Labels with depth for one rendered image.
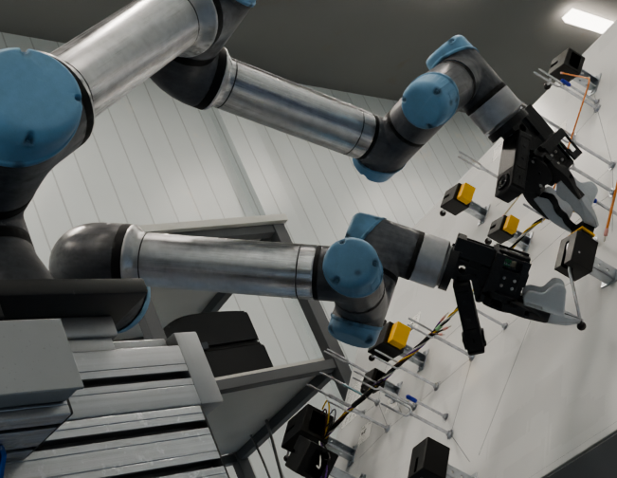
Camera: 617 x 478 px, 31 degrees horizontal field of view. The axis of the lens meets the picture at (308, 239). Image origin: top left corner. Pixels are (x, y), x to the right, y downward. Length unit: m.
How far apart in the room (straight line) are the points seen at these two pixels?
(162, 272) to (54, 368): 0.57
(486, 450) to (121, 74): 0.90
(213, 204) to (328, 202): 1.14
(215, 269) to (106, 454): 0.45
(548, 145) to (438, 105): 0.21
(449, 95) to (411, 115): 0.06
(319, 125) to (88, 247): 0.38
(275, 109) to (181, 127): 5.86
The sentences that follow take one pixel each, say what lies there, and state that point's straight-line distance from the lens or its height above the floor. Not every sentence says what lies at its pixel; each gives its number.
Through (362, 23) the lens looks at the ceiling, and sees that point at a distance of 8.45.
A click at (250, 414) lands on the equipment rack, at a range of 2.80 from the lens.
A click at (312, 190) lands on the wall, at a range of 7.93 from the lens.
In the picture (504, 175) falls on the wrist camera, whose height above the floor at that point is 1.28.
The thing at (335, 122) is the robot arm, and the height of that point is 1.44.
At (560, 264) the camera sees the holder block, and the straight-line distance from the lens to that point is 1.69.
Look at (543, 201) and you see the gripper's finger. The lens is 1.75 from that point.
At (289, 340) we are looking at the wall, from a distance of 6.84.
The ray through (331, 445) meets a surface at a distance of 2.30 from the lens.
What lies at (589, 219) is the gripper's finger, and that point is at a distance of 1.73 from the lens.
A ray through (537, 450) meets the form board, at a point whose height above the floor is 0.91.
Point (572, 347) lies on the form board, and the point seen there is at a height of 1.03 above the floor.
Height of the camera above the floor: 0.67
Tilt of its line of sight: 23 degrees up
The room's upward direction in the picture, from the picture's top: 25 degrees counter-clockwise
